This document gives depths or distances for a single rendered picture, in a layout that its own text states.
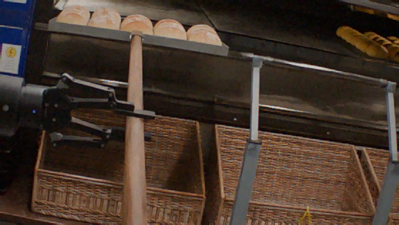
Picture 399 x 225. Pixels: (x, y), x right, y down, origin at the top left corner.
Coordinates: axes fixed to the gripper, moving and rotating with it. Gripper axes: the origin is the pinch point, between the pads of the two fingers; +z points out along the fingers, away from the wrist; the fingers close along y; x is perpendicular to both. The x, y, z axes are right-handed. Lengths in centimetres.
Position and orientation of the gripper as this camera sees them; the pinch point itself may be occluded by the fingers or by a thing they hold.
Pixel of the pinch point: (133, 123)
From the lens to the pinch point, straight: 144.3
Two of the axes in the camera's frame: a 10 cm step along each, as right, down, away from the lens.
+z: 9.8, 1.6, 1.1
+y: -1.8, 9.6, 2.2
